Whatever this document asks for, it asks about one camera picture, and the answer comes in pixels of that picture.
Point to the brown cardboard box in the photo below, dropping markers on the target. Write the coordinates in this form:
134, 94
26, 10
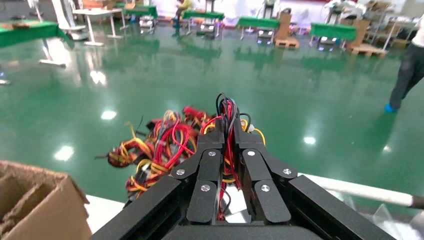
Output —
39, 205

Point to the long white pipe rail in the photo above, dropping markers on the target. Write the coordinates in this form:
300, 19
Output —
361, 192

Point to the cardboard stack on pallet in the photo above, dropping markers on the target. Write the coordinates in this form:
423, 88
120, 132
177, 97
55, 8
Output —
285, 30

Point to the cardboard divider insert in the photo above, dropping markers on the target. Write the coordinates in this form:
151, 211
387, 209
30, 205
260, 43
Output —
23, 195

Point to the person in yellow top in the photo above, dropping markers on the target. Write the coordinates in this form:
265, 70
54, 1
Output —
184, 11

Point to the white machine base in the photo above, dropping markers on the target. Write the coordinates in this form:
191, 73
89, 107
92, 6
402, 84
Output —
69, 23

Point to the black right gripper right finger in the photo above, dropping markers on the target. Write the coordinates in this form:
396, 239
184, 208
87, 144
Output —
255, 165

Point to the person in dark trousers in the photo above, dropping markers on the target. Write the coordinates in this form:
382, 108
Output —
409, 66

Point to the clear plastic divider sheets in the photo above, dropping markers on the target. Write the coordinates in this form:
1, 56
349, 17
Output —
394, 220

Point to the cardboard box on pallet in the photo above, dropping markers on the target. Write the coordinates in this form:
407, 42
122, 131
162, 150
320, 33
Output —
362, 36

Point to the green covered table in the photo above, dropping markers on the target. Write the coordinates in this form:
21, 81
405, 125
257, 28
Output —
203, 15
333, 31
258, 22
26, 31
142, 10

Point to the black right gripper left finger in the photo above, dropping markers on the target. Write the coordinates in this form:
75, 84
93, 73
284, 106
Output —
207, 165

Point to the white table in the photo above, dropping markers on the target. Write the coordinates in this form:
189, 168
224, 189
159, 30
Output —
96, 16

